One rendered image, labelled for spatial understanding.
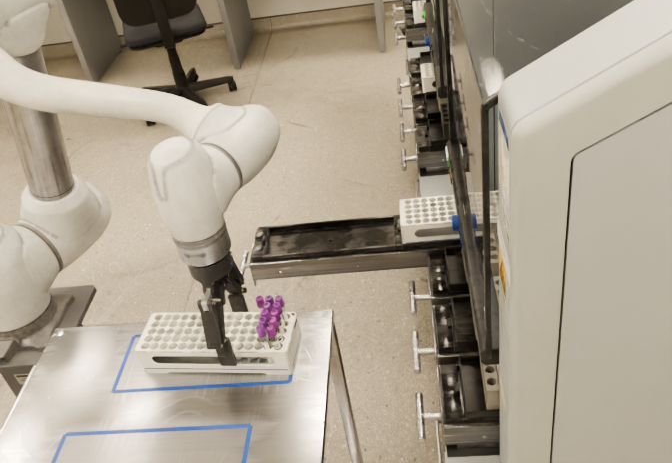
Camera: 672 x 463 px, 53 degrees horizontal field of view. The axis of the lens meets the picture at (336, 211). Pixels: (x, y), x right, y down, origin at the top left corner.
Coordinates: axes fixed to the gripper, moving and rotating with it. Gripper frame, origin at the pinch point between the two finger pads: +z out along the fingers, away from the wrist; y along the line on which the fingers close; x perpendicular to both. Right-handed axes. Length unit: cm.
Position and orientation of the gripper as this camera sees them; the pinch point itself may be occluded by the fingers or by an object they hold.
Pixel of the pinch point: (234, 334)
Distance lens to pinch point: 130.9
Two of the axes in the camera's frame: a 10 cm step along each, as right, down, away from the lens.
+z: 1.4, 8.0, 5.9
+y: -1.3, 6.0, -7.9
